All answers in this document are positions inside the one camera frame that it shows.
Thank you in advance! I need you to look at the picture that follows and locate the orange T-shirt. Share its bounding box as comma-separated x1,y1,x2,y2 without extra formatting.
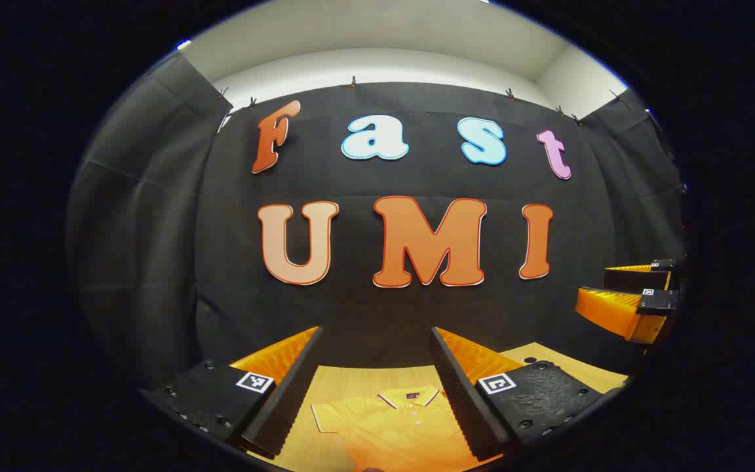
311,387,503,472

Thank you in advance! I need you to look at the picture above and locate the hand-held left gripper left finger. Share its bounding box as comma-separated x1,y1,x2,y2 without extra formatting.
145,326,324,460

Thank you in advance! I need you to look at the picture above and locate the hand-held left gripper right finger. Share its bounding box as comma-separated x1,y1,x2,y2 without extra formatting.
429,326,627,462

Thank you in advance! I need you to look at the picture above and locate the black backdrop cloth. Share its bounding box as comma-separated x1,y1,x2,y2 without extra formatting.
66,56,689,394

